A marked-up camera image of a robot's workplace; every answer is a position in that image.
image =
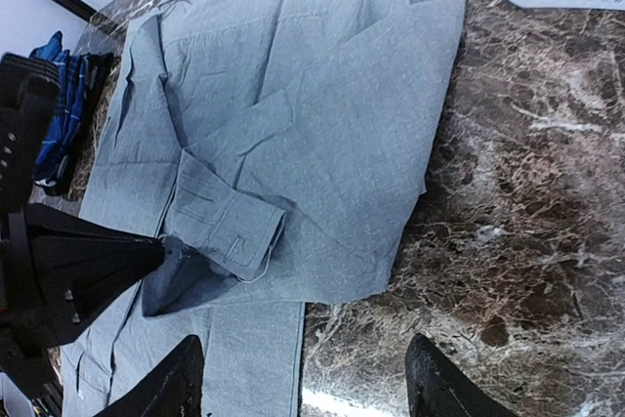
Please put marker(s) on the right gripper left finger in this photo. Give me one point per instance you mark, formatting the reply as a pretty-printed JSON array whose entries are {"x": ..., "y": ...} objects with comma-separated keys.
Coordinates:
[{"x": 172, "y": 388}]

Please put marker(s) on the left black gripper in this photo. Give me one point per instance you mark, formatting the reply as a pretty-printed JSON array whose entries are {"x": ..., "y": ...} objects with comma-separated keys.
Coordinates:
[{"x": 78, "y": 280}]

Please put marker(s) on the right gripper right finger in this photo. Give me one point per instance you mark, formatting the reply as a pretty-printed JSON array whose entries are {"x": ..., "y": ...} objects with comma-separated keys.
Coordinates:
[{"x": 437, "y": 387}]

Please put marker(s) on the grey long sleeve shirt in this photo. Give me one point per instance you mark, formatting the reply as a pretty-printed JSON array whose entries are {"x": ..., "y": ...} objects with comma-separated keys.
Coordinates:
[{"x": 278, "y": 149}]

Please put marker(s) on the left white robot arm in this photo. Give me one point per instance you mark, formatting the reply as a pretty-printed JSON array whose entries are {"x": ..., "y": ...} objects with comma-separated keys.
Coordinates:
[{"x": 29, "y": 89}]

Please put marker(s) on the blue plaid folded shirt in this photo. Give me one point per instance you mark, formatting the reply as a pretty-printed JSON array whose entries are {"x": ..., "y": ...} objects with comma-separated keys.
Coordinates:
[{"x": 74, "y": 75}]

